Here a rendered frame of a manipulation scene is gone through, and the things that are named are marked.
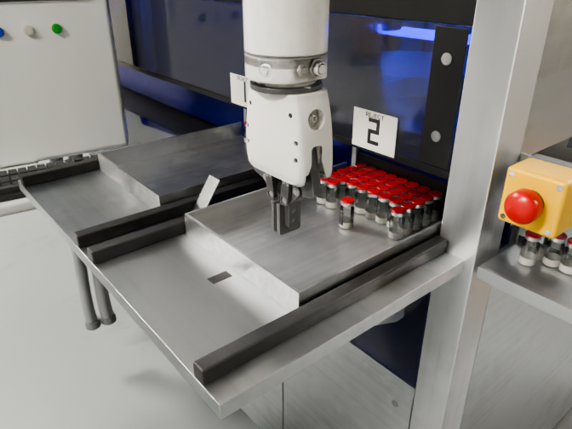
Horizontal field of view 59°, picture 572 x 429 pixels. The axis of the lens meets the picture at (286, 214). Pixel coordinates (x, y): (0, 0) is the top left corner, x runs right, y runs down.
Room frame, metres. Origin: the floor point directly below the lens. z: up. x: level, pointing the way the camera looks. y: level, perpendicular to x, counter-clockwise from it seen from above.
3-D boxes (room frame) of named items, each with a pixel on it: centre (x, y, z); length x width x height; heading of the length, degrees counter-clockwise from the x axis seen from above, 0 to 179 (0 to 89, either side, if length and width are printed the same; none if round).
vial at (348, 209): (0.69, -0.09, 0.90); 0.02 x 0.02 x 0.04
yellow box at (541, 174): (0.56, -0.31, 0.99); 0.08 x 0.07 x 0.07; 130
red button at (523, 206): (0.53, -0.28, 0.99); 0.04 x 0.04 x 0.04; 40
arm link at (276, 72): (0.53, 0.00, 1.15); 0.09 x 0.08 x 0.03; 39
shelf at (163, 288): (0.76, 0.10, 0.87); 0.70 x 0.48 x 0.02; 40
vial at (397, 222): (0.65, -0.16, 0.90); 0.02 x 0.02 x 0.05
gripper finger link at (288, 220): (0.52, -0.01, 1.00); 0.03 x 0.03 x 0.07; 39
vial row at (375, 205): (0.73, -0.13, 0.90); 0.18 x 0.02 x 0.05; 40
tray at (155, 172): (0.94, 0.15, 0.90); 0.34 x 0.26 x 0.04; 130
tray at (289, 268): (0.67, -0.06, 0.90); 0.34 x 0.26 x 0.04; 130
